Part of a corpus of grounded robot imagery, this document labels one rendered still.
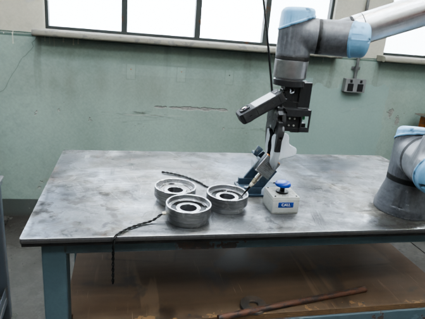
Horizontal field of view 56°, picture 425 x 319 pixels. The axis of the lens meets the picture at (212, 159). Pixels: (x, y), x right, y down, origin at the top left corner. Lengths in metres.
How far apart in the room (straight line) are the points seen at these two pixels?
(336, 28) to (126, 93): 1.79
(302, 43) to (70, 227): 0.63
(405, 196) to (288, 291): 0.40
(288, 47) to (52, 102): 1.88
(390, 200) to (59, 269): 0.83
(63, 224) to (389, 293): 0.91
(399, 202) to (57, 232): 0.84
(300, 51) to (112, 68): 1.74
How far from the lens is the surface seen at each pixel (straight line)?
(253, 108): 0.91
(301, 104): 0.95
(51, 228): 0.92
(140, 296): 1.12
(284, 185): 1.02
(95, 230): 0.90
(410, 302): 1.31
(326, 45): 0.92
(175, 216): 0.90
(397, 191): 1.15
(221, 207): 0.97
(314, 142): 2.90
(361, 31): 0.93
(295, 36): 0.91
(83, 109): 2.57
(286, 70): 0.91
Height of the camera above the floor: 1.23
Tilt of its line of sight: 18 degrees down
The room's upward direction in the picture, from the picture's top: 5 degrees clockwise
